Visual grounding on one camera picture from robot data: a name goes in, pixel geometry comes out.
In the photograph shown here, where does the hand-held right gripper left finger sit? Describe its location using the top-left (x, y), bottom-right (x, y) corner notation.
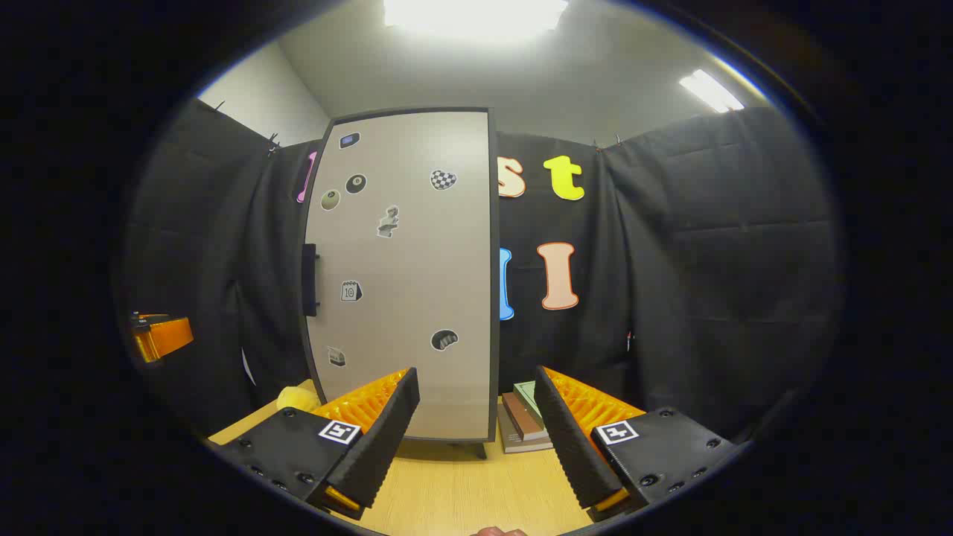
top-left (216, 366), bottom-right (421, 522)

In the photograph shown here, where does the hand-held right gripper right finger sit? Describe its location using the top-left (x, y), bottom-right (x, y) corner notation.
top-left (533, 365), bottom-right (738, 522)

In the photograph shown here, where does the dark grey cabinet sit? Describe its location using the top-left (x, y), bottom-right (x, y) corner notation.
top-left (298, 106), bottom-right (501, 460)

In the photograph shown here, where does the light grey cabinet door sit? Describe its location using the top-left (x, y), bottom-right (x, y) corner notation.
top-left (302, 108), bottom-right (494, 444)

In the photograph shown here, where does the grey book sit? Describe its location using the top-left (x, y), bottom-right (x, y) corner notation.
top-left (497, 402), bottom-right (555, 455)

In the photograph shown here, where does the brown book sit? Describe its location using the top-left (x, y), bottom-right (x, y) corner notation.
top-left (501, 392), bottom-right (550, 441)

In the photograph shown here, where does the green notebook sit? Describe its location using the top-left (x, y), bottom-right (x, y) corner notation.
top-left (514, 380), bottom-right (548, 431)

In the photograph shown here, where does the pale yellow bread bun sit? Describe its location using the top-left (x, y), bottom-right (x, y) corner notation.
top-left (276, 380), bottom-right (322, 414)

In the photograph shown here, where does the black backdrop cloth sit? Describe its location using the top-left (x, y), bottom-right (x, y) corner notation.
top-left (123, 97), bottom-right (842, 440)

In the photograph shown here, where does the narrow ceiling light panel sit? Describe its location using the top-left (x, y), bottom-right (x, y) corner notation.
top-left (679, 69), bottom-right (745, 114)

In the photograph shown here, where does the large ceiling light panel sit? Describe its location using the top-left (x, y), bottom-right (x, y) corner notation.
top-left (383, 0), bottom-right (570, 31)

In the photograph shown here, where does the black cabinet door handle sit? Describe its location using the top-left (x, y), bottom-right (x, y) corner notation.
top-left (302, 243), bottom-right (321, 317)

